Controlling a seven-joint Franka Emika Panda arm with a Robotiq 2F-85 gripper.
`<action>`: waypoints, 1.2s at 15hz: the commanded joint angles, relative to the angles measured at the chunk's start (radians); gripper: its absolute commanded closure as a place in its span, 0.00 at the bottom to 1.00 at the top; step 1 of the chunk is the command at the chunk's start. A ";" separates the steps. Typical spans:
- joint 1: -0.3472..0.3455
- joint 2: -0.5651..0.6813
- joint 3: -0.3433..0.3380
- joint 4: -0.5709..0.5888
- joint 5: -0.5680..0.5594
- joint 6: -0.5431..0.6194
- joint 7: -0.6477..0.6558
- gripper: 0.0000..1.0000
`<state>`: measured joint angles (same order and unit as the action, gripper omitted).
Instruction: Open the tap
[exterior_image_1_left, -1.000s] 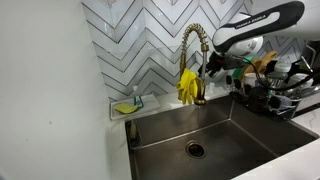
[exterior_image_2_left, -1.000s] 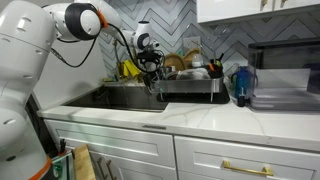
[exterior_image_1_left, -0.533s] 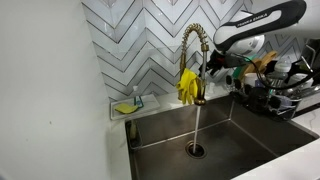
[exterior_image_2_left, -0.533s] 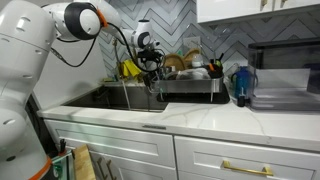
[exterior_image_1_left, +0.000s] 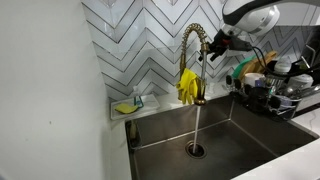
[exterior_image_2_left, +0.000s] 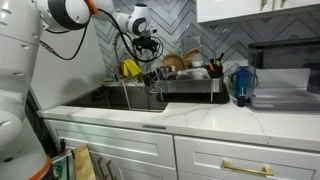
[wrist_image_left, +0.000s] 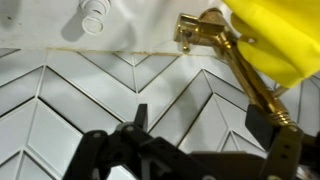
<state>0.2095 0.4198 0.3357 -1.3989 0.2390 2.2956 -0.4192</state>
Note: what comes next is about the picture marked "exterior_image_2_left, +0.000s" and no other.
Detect blue water bottle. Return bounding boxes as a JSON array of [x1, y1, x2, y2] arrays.
[[230, 65, 254, 99]]

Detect black drying mat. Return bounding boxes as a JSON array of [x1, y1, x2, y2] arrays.
[[156, 84, 232, 105]]

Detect dark steel sink basin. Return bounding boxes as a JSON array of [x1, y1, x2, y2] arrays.
[[63, 83, 169, 113]]

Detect gold drawer bar handle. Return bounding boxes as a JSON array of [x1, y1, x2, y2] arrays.
[[222, 159, 274, 177]]

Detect black utensil holder with utensils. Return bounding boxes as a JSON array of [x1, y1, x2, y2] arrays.
[[208, 53, 225, 79]]

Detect wooden bowl with heart mark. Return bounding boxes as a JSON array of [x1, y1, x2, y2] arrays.
[[162, 53, 187, 72]]

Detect clear teal plastic box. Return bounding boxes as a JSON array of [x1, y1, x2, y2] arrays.
[[51, 149, 75, 180]]

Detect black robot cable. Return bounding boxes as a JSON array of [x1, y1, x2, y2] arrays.
[[39, 8, 165, 63]]

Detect small black cylinder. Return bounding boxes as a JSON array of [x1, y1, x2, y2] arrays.
[[236, 94, 247, 108]]

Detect plain wooden bowl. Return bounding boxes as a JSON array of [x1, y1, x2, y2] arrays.
[[183, 48, 202, 69]]

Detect dark tinted plastic appliance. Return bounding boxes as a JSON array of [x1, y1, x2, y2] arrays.
[[247, 37, 320, 113]]

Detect gold spring neck faucet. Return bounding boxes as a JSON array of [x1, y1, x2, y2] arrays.
[[111, 29, 134, 83]]

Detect wooden board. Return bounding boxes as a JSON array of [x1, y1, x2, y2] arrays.
[[72, 143, 98, 180]]

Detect steel wire dish rack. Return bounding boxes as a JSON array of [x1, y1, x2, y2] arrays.
[[143, 66, 225, 103]]

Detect white upper cabinet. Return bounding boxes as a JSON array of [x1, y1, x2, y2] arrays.
[[196, 0, 320, 24]]

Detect gold cabinet door handle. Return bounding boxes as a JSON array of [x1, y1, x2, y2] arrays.
[[96, 157, 106, 180], [105, 159, 118, 180]]

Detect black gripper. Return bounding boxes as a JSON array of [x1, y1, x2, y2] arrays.
[[133, 34, 160, 56]]

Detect white base cabinet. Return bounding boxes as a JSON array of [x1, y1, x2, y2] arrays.
[[44, 118, 320, 180]]

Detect yellow rubber gloves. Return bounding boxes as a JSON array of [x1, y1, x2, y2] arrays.
[[118, 58, 143, 81]]

